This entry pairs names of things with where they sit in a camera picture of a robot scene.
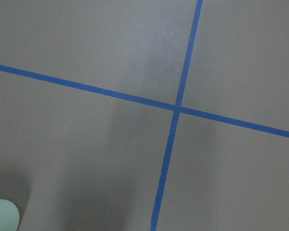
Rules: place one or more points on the pale green cup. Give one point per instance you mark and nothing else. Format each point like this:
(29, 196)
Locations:
(9, 216)

